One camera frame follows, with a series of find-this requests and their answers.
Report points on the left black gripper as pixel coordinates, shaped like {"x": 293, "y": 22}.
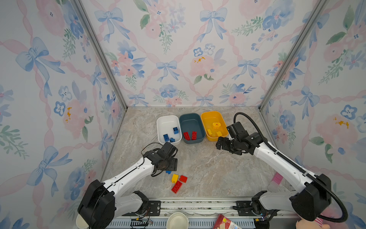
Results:
{"x": 174, "y": 162}

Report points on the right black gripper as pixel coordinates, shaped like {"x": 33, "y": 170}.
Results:
{"x": 224, "y": 141}

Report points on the small red lego brick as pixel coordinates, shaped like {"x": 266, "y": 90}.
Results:
{"x": 183, "y": 179}

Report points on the dark blue lego brick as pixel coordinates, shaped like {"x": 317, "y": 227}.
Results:
{"x": 166, "y": 138}

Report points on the long red lego brick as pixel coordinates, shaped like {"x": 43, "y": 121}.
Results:
{"x": 177, "y": 187}

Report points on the yellow lego duck piece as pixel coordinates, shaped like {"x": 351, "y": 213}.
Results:
{"x": 216, "y": 125}

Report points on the yellow plastic container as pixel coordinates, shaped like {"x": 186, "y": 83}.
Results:
{"x": 213, "y": 116}

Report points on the white plastic container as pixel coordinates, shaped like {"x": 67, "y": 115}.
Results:
{"x": 165, "y": 125}

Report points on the dark teal plastic container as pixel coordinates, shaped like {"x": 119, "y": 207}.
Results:
{"x": 192, "y": 122}

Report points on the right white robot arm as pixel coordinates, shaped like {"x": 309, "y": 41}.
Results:
{"x": 308, "y": 199}

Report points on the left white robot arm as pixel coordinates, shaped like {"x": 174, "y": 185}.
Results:
{"x": 104, "y": 201}

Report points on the pink block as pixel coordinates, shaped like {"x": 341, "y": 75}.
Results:
{"x": 277, "y": 178}

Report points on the red snack packet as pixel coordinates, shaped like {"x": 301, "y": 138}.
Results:
{"x": 223, "y": 222}

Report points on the brown paper cup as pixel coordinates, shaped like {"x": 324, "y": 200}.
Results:
{"x": 81, "y": 223}

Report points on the pink plush toy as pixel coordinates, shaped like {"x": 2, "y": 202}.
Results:
{"x": 316, "y": 224}

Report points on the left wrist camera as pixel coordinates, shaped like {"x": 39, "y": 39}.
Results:
{"x": 168, "y": 150}

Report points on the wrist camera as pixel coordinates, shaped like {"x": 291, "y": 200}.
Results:
{"x": 168, "y": 150}
{"x": 237, "y": 131}

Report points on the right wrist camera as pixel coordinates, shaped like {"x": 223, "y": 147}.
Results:
{"x": 237, "y": 131}

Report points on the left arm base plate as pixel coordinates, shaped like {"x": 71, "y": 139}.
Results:
{"x": 151, "y": 208}

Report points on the aluminium front rail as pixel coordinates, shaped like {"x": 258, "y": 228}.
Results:
{"x": 199, "y": 206}

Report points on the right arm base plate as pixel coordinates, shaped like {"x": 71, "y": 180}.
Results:
{"x": 246, "y": 208}

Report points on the aluminium corner post right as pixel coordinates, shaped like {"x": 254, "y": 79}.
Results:
{"x": 303, "y": 35}

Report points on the aluminium corner post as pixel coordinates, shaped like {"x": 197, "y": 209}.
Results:
{"x": 303, "y": 35}
{"x": 80, "y": 10}

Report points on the aluminium corner post left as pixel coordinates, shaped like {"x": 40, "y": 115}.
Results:
{"x": 80, "y": 10}

